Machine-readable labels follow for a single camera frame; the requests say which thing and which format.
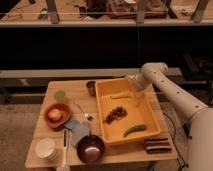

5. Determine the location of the yellow round fruit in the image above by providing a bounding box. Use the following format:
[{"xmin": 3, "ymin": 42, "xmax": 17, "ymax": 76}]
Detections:
[{"xmin": 48, "ymin": 109, "xmax": 62, "ymax": 121}]

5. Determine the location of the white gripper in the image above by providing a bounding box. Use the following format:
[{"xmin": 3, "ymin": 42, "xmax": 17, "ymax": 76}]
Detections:
[{"xmin": 130, "ymin": 89, "xmax": 144, "ymax": 107}]

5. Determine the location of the metal spoon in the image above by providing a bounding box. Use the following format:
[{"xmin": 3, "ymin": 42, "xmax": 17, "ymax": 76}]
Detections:
[{"xmin": 73, "ymin": 102, "xmax": 93, "ymax": 121}]

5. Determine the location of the dark grapes bunch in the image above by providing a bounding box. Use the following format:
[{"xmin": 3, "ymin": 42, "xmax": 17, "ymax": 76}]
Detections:
[{"xmin": 105, "ymin": 106, "xmax": 127, "ymax": 124}]

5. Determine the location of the purple bowl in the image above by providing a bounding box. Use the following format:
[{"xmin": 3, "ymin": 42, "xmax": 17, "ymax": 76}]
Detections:
[{"xmin": 77, "ymin": 135, "xmax": 105, "ymax": 164}]

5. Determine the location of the dark striped block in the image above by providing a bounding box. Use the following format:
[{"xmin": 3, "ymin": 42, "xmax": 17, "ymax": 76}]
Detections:
[{"xmin": 144, "ymin": 138, "xmax": 172, "ymax": 154}]

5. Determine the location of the yellow banana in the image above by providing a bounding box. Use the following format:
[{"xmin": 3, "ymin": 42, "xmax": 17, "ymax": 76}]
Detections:
[{"xmin": 110, "ymin": 95, "xmax": 130, "ymax": 99}]

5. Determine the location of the blue grey cloth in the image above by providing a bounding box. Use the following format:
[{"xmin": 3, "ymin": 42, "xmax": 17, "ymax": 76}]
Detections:
[{"xmin": 64, "ymin": 119, "xmax": 90, "ymax": 146}]

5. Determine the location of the green pepper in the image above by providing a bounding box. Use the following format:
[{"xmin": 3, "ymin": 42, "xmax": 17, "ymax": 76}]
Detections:
[{"xmin": 123, "ymin": 124, "xmax": 146, "ymax": 138}]

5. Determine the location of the black cable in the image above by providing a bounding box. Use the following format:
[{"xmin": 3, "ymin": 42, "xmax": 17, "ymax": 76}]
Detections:
[{"xmin": 162, "ymin": 111, "xmax": 189, "ymax": 171}]

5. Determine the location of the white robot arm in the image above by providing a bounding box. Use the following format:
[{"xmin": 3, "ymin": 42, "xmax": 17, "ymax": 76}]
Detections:
[{"xmin": 128, "ymin": 62, "xmax": 213, "ymax": 171}]

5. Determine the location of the white handled brush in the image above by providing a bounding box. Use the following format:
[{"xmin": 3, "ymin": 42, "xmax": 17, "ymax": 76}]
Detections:
[{"xmin": 56, "ymin": 129, "xmax": 70, "ymax": 171}]

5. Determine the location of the dark metal cup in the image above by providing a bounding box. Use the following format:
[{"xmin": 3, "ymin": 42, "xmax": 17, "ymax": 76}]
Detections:
[{"xmin": 86, "ymin": 81, "xmax": 96, "ymax": 97}]

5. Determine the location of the yellow plastic bin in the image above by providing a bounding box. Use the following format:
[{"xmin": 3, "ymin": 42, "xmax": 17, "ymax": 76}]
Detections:
[{"xmin": 95, "ymin": 78, "xmax": 161, "ymax": 145}]

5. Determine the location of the orange bowl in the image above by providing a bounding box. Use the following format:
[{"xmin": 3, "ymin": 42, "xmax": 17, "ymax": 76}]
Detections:
[{"xmin": 44, "ymin": 103, "xmax": 72, "ymax": 129}]

